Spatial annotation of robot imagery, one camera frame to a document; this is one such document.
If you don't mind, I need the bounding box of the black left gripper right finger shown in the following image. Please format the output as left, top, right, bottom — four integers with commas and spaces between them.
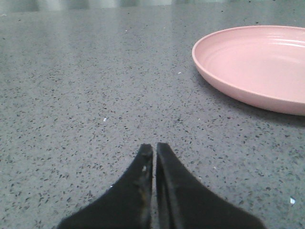
156, 143, 265, 229

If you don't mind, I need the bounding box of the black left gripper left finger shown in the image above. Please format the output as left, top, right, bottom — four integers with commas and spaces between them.
58, 144, 153, 229

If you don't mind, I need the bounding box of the pink plate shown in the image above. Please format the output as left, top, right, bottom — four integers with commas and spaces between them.
192, 25, 305, 115

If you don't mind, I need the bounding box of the grey-white curtain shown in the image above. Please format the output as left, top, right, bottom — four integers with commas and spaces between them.
0, 0, 305, 12

